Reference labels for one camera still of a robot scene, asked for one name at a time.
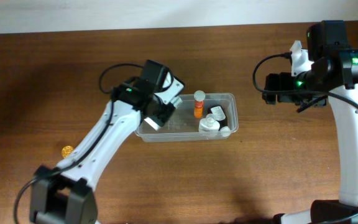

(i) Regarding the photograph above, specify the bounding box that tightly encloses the white Panadol box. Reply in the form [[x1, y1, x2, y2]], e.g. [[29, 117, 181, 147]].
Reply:
[[144, 96, 183, 131]]

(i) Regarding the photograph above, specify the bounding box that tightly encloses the orange tube white cap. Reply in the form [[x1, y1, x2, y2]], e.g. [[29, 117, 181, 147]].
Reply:
[[194, 90, 206, 118]]

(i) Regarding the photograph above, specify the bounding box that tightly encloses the white pump bottle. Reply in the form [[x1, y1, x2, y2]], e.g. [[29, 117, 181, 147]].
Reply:
[[198, 113, 220, 138]]

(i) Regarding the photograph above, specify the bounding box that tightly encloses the dark bottle white cap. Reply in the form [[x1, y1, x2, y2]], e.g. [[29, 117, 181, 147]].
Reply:
[[208, 105, 231, 138]]

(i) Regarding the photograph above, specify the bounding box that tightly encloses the small orange box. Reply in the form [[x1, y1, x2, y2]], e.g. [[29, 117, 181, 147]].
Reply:
[[61, 146, 75, 158]]

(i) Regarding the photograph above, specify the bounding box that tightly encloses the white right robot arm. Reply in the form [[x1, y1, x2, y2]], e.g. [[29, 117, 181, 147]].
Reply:
[[261, 21, 358, 223]]

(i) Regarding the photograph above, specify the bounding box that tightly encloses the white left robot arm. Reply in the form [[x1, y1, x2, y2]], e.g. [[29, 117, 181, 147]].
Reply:
[[29, 60, 185, 223]]

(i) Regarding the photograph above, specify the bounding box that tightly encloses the clear plastic container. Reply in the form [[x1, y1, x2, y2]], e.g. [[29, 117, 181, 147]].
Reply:
[[135, 93, 239, 142]]

